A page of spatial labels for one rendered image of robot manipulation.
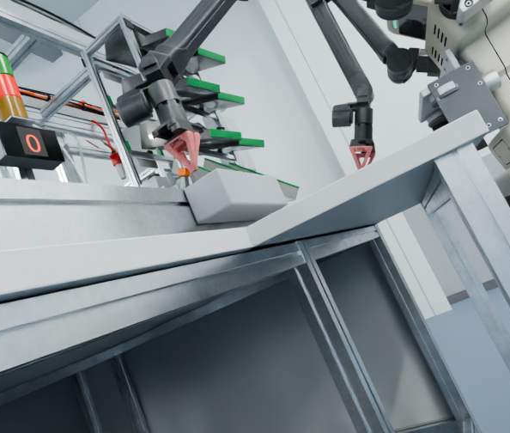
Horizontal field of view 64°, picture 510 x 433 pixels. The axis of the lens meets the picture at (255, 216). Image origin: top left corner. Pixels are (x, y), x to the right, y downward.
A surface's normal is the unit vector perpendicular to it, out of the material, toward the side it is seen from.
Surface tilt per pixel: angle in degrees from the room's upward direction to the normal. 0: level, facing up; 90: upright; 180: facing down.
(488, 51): 90
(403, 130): 90
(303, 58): 90
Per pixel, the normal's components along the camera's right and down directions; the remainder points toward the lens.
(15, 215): 0.80, -0.44
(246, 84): -0.36, -0.03
